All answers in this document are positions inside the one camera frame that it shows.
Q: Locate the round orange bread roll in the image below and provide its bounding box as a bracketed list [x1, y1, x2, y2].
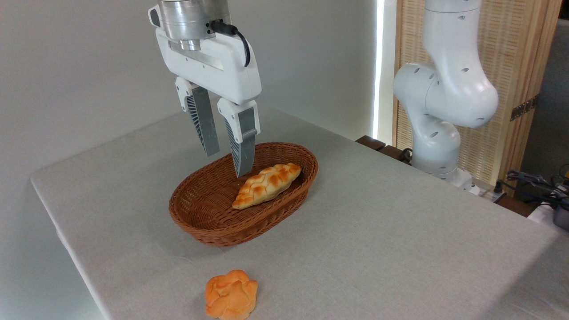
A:
[205, 270, 258, 320]

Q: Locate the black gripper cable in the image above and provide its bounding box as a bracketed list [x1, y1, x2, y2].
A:
[207, 20, 252, 68]

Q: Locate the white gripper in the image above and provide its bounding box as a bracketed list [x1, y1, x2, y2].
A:
[155, 28, 262, 178]

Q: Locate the brown wicker oval basket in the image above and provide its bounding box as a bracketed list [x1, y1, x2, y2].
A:
[168, 142, 319, 247]

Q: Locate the dark metal hinge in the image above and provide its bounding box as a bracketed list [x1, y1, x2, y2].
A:
[510, 95, 540, 121]

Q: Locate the long braided bread loaf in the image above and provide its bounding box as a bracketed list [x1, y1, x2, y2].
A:
[232, 163, 302, 210]

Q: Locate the grey tablecloth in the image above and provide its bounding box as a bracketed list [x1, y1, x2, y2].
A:
[30, 104, 569, 320]

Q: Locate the bundle of blue black cables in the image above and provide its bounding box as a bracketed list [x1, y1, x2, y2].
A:
[506, 165, 569, 210]

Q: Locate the white power strip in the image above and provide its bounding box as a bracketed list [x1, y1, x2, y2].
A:
[470, 181, 508, 203]

